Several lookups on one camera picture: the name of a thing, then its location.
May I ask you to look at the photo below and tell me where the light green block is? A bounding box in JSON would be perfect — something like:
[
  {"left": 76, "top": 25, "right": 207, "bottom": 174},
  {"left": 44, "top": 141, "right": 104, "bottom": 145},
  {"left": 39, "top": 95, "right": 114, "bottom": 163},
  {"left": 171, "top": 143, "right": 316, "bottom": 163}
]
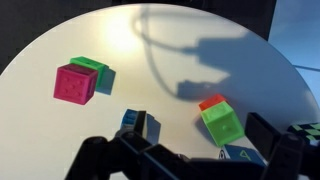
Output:
[{"left": 200, "top": 101, "right": 246, "bottom": 148}]

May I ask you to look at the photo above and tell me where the zebra checker fabric cube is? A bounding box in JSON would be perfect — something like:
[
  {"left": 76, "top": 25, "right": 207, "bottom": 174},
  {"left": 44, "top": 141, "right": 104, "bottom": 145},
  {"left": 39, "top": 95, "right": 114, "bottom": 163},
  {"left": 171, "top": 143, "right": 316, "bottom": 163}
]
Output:
[{"left": 286, "top": 122, "right": 320, "bottom": 146}]

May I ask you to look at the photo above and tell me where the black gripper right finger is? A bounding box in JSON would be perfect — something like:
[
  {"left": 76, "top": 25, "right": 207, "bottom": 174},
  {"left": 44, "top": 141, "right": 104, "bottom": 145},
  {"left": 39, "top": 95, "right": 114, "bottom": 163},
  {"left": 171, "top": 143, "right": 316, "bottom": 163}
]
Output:
[{"left": 244, "top": 112, "right": 320, "bottom": 180}]

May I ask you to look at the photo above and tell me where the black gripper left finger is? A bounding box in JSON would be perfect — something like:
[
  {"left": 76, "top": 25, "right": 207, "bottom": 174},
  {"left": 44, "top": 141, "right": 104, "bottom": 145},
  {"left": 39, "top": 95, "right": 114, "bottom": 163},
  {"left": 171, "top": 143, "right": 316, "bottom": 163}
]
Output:
[{"left": 64, "top": 110, "right": 191, "bottom": 180}]

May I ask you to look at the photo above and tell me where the blue block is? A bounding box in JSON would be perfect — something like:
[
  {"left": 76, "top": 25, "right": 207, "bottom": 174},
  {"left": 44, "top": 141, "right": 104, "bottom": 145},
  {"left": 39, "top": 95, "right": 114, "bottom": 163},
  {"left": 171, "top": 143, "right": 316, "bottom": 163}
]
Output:
[{"left": 120, "top": 108, "right": 139, "bottom": 131}]

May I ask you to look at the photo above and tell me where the magenta block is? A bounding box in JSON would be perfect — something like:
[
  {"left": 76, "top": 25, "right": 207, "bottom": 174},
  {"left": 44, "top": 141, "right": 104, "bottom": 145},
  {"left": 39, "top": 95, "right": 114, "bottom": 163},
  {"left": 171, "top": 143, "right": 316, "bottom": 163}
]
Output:
[{"left": 52, "top": 63, "right": 100, "bottom": 106}]

